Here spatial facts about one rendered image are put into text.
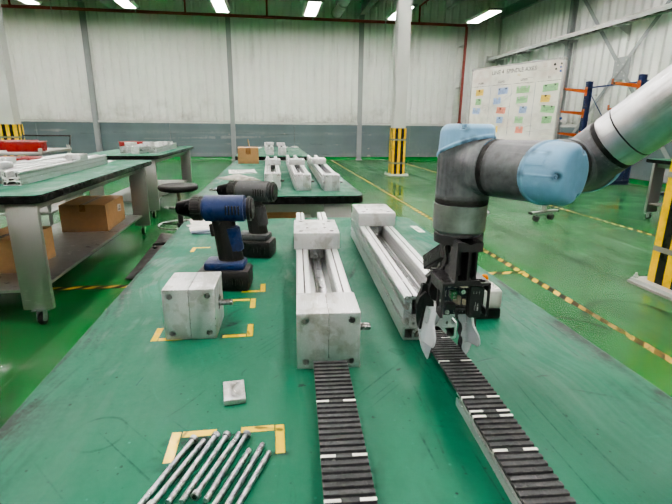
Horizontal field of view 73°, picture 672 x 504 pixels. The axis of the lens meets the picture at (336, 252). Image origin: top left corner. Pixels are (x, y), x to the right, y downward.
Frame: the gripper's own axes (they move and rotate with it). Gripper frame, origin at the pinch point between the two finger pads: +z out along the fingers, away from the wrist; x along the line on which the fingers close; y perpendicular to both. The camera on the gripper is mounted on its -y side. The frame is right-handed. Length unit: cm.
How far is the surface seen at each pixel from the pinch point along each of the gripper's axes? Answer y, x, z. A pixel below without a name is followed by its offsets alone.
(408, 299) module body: -8.3, -4.2, -5.4
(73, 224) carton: -343, -219, 51
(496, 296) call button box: -16.1, 15.7, -2.4
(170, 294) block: -12.6, -46.3, -5.7
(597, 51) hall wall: -1050, 699, -210
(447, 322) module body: -8.4, 3.3, -0.7
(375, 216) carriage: -65, 0, -9
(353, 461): 25.9, -18.2, -1.1
